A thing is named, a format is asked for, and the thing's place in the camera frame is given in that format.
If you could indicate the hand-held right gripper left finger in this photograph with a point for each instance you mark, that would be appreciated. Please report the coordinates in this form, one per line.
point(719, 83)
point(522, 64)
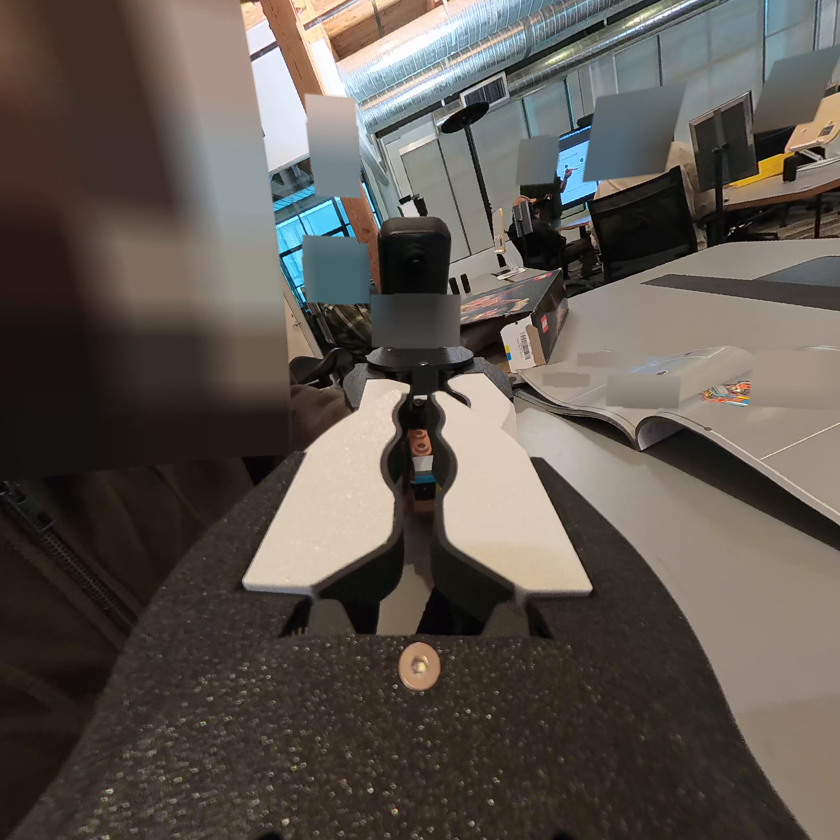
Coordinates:
point(315, 512)

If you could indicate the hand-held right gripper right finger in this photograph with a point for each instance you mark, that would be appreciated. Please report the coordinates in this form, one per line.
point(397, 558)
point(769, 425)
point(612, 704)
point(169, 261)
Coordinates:
point(512, 518)

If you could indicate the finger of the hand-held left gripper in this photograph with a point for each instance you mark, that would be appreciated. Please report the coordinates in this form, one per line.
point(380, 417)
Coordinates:
point(377, 392)
point(492, 397)

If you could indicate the colourful toy brick model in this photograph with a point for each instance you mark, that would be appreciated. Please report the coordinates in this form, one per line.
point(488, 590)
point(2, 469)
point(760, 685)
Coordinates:
point(422, 472)

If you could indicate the person's left forearm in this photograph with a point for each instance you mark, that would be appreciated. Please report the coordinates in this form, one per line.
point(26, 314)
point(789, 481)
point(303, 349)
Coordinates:
point(321, 420)

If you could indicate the grey desk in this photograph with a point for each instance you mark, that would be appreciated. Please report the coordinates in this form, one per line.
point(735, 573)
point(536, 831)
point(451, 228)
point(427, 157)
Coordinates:
point(656, 558)

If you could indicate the wooden office desk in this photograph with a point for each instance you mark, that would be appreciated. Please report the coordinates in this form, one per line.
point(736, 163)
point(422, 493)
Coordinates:
point(774, 190)

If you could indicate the black toy set box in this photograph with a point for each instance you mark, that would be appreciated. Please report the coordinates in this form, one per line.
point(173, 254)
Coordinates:
point(505, 298)

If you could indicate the person's brown jacket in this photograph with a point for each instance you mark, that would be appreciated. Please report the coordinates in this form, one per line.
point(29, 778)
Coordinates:
point(164, 512)

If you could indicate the black office chair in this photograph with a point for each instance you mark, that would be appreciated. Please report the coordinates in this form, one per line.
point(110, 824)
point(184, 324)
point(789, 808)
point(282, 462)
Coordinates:
point(643, 229)

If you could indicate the black floor lamp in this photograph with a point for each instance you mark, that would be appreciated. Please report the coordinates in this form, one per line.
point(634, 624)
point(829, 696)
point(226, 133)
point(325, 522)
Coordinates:
point(464, 118)

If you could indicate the open instruction booklet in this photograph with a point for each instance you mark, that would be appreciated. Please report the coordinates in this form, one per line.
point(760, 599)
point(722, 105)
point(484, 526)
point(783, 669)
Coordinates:
point(774, 446)

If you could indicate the wooden column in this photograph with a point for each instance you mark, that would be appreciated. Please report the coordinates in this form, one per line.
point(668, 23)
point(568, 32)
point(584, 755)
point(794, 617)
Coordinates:
point(295, 52)

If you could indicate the grey monitor on stand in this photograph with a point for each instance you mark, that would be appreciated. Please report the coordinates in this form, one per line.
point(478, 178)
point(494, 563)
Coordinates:
point(718, 141)

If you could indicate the yellow plastic bin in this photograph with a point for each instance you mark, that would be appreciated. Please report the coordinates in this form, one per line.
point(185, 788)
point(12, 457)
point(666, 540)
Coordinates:
point(764, 167)

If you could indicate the beige backed monitor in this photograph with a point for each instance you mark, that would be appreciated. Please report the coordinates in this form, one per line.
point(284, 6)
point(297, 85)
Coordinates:
point(814, 131)

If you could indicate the wall display screen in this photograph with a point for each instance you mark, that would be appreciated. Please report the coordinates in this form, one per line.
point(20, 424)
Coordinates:
point(574, 190)

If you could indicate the small duct vent grille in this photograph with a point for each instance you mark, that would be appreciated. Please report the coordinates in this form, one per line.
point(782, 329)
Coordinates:
point(484, 92)

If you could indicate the silver ventilation duct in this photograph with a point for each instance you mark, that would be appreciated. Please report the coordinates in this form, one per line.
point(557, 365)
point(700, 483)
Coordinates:
point(623, 59)
point(426, 59)

